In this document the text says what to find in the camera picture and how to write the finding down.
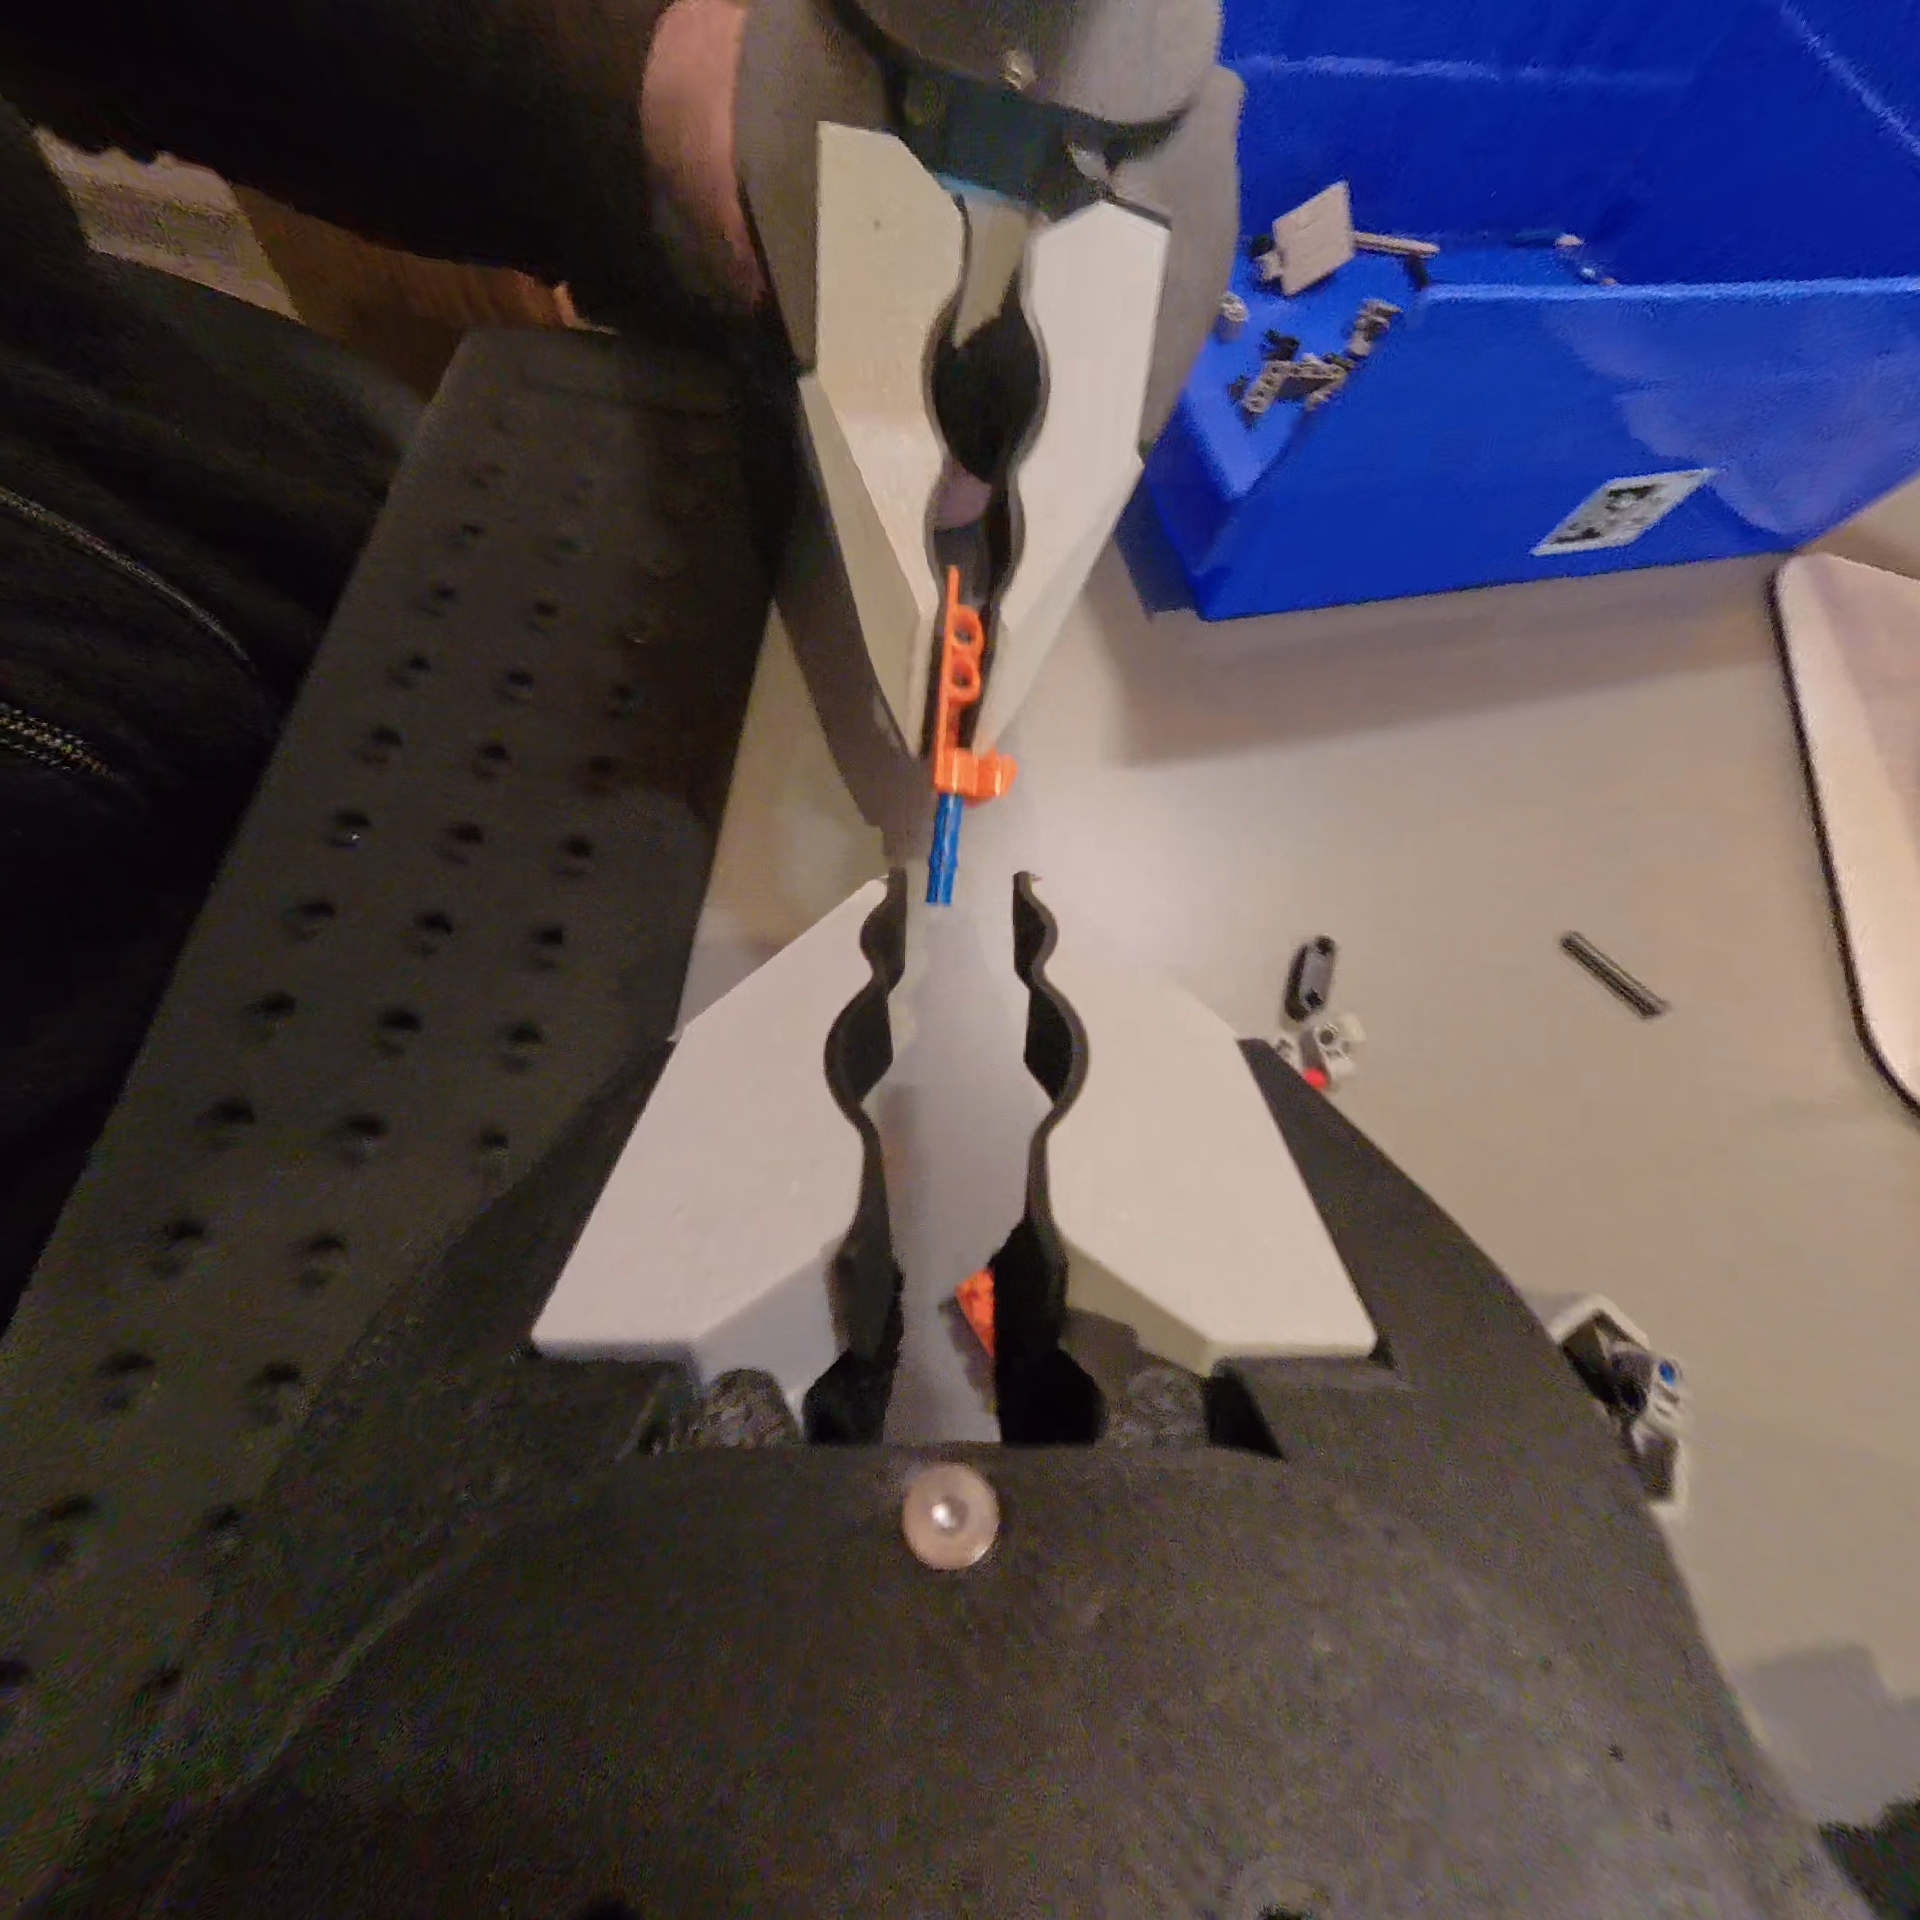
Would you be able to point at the grey red connector piece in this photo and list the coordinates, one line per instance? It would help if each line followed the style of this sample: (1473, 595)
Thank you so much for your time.
(1328, 1043)

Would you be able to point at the person's black jacket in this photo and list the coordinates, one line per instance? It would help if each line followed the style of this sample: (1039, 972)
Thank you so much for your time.
(149, 599)

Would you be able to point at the black connector piece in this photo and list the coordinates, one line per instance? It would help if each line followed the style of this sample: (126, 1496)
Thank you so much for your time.
(1313, 975)

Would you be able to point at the orange connector piece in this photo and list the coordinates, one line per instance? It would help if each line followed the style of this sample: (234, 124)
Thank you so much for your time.
(961, 773)

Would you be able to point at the blue pin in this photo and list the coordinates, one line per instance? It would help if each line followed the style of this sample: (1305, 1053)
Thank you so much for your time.
(944, 856)

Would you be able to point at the grey motor block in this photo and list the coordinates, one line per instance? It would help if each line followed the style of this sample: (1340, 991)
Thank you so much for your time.
(1628, 1396)

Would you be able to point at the dark grey axle pin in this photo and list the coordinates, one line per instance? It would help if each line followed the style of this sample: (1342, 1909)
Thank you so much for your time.
(1612, 972)

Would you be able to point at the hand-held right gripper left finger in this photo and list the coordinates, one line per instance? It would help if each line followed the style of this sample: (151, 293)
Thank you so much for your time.
(704, 1202)

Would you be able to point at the person's left hand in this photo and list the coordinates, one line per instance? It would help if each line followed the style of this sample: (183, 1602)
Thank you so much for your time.
(698, 135)

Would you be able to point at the blue plastic bin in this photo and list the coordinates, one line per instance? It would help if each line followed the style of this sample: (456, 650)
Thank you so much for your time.
(1500, 406)

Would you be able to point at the white printed tag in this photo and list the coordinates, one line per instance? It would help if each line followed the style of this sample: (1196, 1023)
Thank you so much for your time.
(1622, 514)

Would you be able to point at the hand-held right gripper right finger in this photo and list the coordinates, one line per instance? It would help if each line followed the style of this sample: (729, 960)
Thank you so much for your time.
(1200, 1202)

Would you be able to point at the orange wedge piece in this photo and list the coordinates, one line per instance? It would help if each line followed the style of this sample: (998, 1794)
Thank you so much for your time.
(974, 1306)

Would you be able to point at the pile of small building pieces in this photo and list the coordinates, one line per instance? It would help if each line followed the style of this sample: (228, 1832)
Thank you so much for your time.
(1305, 240)

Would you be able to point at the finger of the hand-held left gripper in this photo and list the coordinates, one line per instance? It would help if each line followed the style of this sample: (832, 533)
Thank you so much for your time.
(869, 375)
(1095, 375)

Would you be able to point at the white stand base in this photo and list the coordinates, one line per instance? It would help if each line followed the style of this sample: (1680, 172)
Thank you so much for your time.
(1861, 826)

